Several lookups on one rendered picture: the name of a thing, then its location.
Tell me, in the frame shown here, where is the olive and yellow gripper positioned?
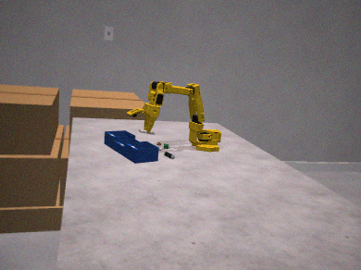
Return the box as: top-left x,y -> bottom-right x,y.
127,103 -> 160,133

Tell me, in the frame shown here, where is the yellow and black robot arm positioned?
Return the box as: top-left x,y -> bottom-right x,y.
148,81 -> 220,152

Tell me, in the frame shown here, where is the black aa battery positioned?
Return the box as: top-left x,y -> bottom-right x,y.
164,152 -> 175,159

